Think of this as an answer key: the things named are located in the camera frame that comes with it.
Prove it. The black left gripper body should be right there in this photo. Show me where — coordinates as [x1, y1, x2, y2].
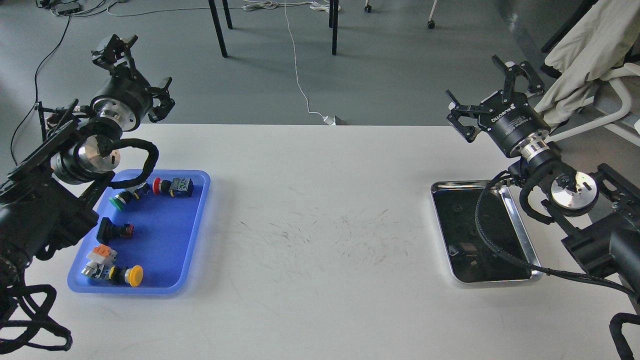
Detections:
[91, 75, 153, 132]

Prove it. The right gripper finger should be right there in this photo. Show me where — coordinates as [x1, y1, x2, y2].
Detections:
[445, 89, 484, 144]
[492, 55, 546, 101]

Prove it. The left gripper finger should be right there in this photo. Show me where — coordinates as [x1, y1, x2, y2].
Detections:
[147, 77, 175, 123]
[91, 34, 138, 80]

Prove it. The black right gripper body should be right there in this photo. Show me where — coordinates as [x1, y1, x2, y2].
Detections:
[478, 91, 550, 158]

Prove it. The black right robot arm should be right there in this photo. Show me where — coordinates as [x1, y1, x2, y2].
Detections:
[446, 55, 640, 306]

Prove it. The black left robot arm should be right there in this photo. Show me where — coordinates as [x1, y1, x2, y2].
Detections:
[0, 34, 175, 354]

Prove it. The beige cloth on chair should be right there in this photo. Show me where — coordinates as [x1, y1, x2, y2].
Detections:
[535, 0, 640, 129]

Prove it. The black table leg left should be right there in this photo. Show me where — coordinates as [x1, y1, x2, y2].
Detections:
[207, 0, 234, 59]

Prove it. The black table leg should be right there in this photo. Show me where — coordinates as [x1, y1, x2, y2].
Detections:
[207, 0, 234, 59]
[329, 0, 339, 56]

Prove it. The white power adapter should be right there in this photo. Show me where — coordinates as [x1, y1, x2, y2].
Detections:
[323, 115, 346, 126]

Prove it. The blue plastic tray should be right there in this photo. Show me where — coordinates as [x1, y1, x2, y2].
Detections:
[67, 170, 211, 296]

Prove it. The silver metal tray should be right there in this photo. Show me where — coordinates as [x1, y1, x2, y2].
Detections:
[430, 180, 542, 286]

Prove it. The orange white terminal block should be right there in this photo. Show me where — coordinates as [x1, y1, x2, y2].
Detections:
[80, 244, 118, 280]

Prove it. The black table leg right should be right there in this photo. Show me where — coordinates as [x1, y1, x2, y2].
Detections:
[329, 0, 339, 56]

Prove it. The black cable on floor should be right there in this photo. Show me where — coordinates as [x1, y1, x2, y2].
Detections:
[10, 0, 121, 166]

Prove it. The red push button switch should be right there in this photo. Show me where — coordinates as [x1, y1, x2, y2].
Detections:
[151, 177, 195, 198]

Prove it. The green push button switch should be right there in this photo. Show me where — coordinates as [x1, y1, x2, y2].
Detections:
[109, 182, 151, 211]

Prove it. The white chair frame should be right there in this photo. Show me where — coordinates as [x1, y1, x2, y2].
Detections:
[547, 63, 640, 146]

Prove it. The black push button switch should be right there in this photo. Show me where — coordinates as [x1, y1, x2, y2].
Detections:
[96, 217, 134, 245]

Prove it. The white cable on floor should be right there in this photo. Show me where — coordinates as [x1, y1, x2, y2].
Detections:
[242, 0, 342, 123]

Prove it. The yellow push button switch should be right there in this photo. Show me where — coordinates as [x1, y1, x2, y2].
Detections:
[100, 265, 144, 287]

